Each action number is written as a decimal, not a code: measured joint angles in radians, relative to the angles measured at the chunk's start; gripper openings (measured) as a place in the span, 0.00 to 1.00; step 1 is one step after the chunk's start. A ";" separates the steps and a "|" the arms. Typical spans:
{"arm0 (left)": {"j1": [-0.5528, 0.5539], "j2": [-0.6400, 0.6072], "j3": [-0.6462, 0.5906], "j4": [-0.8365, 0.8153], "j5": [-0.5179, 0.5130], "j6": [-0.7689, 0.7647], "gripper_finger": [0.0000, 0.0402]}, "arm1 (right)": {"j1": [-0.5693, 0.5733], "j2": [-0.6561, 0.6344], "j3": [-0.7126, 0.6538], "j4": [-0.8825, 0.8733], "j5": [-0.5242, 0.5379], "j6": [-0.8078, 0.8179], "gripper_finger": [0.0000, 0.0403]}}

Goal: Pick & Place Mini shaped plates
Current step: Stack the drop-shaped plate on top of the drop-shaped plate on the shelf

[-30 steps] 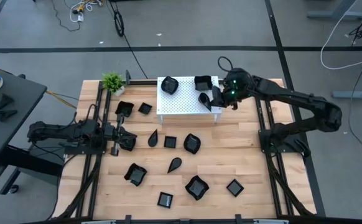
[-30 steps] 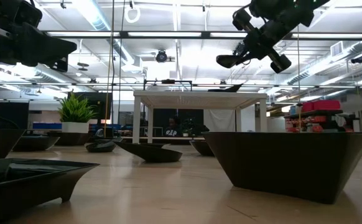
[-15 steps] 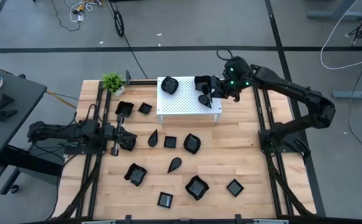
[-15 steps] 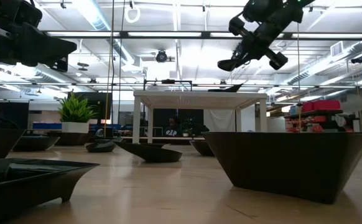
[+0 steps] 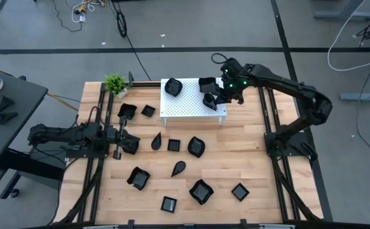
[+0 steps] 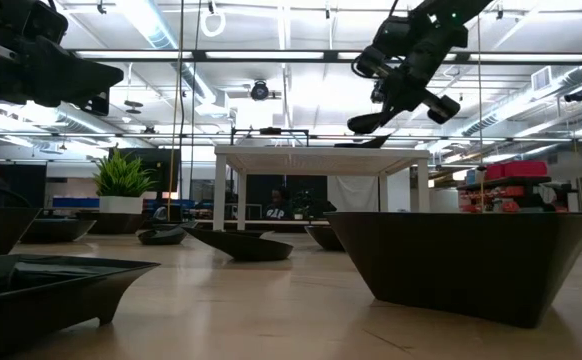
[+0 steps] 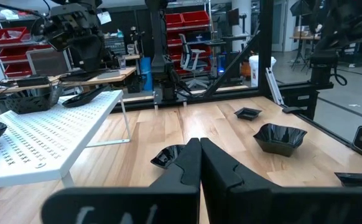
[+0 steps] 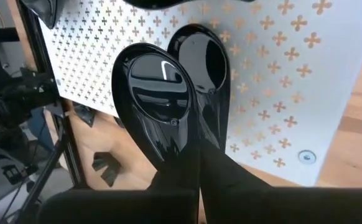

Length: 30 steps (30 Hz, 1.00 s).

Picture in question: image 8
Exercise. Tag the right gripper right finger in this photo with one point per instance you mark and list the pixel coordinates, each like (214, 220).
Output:
(262, 205)

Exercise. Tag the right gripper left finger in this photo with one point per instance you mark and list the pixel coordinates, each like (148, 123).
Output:
(122, 207)

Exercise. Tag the black leaf-shaped plate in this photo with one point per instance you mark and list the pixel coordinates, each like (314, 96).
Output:
(41, 12)

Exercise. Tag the black teardrop plate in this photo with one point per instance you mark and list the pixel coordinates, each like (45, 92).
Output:
(206, 59)
(156, 87)
(84, 115)

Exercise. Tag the black small square plate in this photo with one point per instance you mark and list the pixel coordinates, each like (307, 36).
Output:
(106, 169)

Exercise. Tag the white perforated metal shelf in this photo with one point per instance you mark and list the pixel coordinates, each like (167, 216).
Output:
(277, 93)

